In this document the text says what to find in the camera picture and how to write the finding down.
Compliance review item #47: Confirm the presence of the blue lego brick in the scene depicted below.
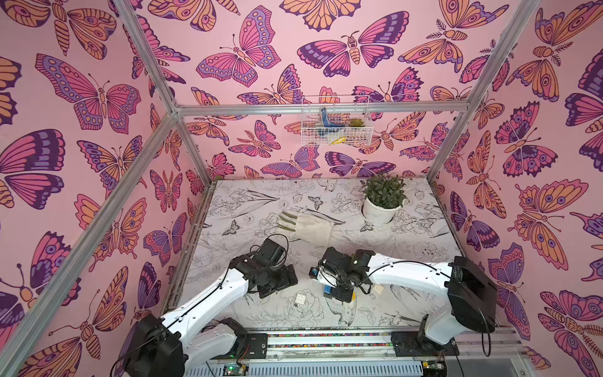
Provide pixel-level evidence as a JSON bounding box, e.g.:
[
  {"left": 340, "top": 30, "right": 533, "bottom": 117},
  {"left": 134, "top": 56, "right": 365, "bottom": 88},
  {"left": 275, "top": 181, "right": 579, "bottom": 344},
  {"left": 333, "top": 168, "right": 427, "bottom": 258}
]
[{"left": 323, "top": 286, "right": 336, "bottom": 298}]

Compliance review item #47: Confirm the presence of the cream white lego brick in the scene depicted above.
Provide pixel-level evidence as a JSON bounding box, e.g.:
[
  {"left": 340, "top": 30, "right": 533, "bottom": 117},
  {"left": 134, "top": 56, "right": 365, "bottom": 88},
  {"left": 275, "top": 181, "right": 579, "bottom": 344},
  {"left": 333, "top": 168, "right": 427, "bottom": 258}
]
[{"left": 372, "top": 284, "right": 384, "bottom": 295}]

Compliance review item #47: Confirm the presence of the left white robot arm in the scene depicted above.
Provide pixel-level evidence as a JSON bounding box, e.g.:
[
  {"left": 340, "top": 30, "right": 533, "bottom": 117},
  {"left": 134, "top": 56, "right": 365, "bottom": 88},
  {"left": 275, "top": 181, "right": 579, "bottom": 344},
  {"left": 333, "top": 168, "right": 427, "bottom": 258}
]
[{"left": 110, "top": 238, "right": 298, "bottom": 376}]

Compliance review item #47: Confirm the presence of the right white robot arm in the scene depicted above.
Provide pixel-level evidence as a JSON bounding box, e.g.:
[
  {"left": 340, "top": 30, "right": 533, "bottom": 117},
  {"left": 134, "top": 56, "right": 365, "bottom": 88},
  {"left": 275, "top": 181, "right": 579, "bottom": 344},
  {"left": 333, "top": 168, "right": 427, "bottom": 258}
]
[{"left": 309, "top": 247, "right": 497, "bottom": 346}]

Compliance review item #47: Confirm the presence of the beige work glove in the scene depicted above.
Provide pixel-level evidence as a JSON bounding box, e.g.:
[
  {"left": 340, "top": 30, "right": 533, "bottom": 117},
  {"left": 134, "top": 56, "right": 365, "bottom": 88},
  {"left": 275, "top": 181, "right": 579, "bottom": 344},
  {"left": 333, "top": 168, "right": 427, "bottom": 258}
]
[{"left": 276, "top": 211, "right": 334, "bottom": 248}]

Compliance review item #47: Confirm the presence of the potted green plant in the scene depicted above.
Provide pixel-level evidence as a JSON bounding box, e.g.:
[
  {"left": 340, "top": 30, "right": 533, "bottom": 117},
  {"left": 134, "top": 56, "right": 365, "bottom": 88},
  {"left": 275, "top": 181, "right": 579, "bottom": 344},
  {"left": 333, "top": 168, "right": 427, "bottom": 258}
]
[{"left": 362, "top": 174, "right": 407, "bottom": 225}]

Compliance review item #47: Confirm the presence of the green circuit board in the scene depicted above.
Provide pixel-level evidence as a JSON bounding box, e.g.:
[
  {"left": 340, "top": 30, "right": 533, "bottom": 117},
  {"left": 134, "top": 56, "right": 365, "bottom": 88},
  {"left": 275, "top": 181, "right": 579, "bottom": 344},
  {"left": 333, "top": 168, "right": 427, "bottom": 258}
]
[{"left": 222, "top": 364, "right": 247, "bottom": 377}]

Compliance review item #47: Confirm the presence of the yellow item in basket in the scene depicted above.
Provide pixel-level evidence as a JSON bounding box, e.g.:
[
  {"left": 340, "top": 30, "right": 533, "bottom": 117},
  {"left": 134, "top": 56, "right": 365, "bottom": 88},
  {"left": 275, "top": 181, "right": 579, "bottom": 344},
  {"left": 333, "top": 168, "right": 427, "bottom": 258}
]
[{"left": 329, "top": 137, "right": 346, "bottom": 145}]

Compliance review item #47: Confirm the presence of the small green plant in basket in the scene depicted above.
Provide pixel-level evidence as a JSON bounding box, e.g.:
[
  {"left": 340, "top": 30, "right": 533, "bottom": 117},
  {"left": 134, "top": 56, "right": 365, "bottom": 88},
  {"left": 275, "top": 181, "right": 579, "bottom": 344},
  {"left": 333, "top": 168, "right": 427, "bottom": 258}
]
[{"left": 349, "top": 119, "right": 365, "bottom": 127}]

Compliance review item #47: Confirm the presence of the blue toy in basket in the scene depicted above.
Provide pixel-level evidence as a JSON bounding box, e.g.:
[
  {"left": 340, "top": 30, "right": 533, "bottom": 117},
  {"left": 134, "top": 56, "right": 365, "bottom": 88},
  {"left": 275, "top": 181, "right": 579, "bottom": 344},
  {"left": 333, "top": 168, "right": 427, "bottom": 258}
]
[{"left": 318, "top": 108, "right": 344, "bottom": 137}]

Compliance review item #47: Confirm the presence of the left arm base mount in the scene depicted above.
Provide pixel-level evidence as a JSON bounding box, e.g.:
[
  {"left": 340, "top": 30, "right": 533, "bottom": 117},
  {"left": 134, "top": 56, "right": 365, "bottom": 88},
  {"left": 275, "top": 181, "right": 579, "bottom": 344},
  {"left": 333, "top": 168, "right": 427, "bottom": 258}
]
[{"left": 211, "top": 333, "right": 269, "bottom": 361}]

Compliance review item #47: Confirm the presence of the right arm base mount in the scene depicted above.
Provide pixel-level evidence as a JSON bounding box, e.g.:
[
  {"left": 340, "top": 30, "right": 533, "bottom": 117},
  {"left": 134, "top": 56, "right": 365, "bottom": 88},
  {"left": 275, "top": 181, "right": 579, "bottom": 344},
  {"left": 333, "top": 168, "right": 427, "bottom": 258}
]
[{"left": 391, "top": 314, "right": 459, "bottom": 358}]

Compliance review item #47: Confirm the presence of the white wire basket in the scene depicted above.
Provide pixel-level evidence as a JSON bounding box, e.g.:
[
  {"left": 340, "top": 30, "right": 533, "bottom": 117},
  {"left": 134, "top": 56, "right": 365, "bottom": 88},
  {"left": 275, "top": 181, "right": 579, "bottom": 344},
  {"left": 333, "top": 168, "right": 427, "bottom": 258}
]
[{"left": 299, "top": 95, "right": 374, "bottom": 148}]

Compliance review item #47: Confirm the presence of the aluminium frame back bar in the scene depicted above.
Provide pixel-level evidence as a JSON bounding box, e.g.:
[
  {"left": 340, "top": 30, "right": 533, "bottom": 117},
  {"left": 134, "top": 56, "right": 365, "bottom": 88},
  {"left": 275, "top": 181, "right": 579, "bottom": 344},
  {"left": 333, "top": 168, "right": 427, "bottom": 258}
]
[{"left": 177, "top": 101, "right": 469, "bottom": 117}]

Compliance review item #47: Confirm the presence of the aluminium frame left diagonal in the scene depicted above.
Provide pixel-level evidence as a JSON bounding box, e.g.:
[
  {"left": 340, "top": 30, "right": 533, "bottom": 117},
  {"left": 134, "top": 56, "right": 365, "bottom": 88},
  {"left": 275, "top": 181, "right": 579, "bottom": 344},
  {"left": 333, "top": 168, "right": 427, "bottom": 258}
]
[{"left": 1, "top": 112, "right": 176, "bottom": 376}]

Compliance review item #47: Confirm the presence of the aluminium frame left post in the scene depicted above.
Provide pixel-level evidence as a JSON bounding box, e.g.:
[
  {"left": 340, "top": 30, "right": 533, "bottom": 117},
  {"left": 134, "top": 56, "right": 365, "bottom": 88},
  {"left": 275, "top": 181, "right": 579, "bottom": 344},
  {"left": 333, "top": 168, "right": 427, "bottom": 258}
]
[{"left": 114, "top": 1, "right": 211, "bottom": 185}]

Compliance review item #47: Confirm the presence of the aluminium frame post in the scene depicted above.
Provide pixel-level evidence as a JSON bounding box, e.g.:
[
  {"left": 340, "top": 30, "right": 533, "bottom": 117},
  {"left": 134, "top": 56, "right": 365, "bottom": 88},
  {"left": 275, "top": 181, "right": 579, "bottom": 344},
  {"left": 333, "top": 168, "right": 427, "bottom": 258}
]
[
  {"left": 114, "top": 1, "right": 211, "bottom": 185},
  {"left": 426, "top": 0, "right": 540, "bottom": 183}
]

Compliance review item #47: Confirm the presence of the aluminium frame right post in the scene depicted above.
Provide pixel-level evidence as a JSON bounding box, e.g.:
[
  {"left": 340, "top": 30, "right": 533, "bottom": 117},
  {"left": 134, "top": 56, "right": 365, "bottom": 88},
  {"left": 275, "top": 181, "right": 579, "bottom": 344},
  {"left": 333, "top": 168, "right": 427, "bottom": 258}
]
[{"left": 426, "top": 0, "right": 540, "bottom": 183}]

